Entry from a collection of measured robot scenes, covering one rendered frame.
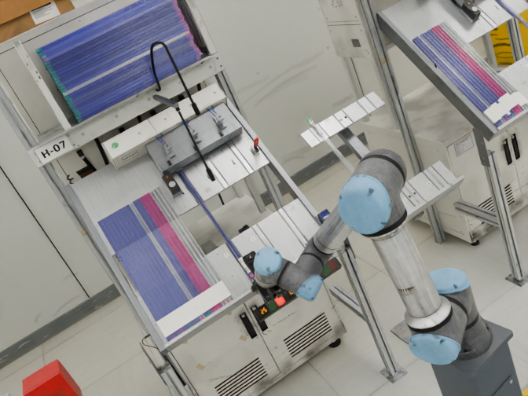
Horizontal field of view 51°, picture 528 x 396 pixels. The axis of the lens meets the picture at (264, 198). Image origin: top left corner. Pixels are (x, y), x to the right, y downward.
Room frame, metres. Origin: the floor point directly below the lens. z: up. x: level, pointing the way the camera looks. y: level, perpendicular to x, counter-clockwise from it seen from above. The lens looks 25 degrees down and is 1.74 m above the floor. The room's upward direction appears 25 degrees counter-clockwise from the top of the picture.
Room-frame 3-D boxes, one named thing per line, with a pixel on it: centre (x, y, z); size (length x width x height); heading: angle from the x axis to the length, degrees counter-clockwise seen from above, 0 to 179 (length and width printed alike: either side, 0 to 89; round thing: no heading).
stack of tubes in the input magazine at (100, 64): (2.09, 0.24, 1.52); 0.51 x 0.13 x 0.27; 105
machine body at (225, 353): (2.19, 0.33, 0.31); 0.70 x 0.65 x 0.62; 105
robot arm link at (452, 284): (1.16, -0.33, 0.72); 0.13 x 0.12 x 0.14; 140
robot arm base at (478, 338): (1.17, -0.34, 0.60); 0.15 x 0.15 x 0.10
